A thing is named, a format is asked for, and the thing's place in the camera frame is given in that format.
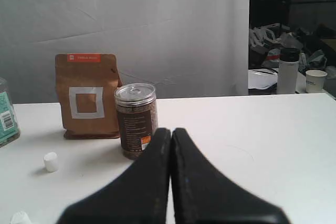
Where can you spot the clear canister brown grains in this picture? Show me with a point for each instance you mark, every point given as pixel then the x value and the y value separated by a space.
pixel 137 117

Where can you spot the white papers on desk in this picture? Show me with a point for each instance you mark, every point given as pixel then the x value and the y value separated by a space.
pixel 261 80

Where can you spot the small white cylinder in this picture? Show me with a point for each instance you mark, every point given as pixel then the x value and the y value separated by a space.
pixel 20 217
pixel 51 162

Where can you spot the clear jar teal label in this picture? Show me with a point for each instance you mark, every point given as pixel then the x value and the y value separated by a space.
pixel 9 126

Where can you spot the brown kraft coffee pouch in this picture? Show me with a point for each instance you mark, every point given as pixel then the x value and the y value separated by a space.
pixel 85 86

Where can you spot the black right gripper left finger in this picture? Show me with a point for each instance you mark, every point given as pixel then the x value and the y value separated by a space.
pixel 138 195

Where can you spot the white backdrop cloth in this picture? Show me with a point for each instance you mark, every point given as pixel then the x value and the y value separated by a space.
pixel 185 48

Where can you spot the white paper cup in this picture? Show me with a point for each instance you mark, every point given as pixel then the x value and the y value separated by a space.
pixel 315 81

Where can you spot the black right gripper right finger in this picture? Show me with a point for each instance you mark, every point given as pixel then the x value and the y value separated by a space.
pixel 202 194

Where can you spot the white bottle black cap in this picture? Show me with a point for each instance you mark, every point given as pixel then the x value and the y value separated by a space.
pixel 288 70

